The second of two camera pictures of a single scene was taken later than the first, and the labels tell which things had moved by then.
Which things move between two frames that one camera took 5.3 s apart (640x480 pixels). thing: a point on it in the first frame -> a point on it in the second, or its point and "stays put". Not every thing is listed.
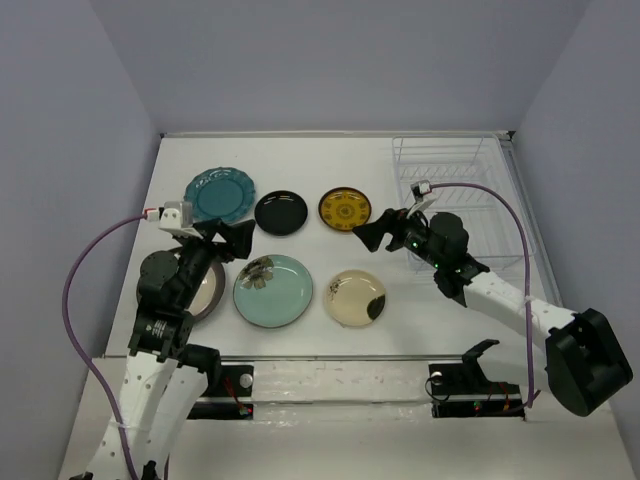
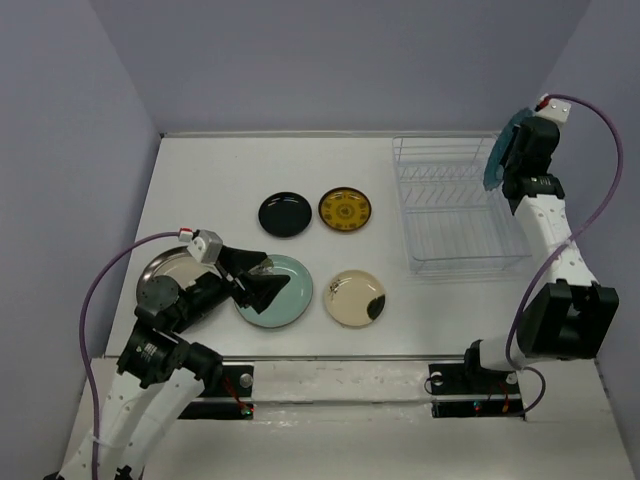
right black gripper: (392, 221) -> (511, 141)
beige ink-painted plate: (355, 298) stays put
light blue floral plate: (273, 291) stays put
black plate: (281, 212) stays put
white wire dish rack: (470, 178) stays put
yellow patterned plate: (344, 208) stays put
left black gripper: (238, 241) -> (260, 288)
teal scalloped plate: (220, 193) -> (493, 172)
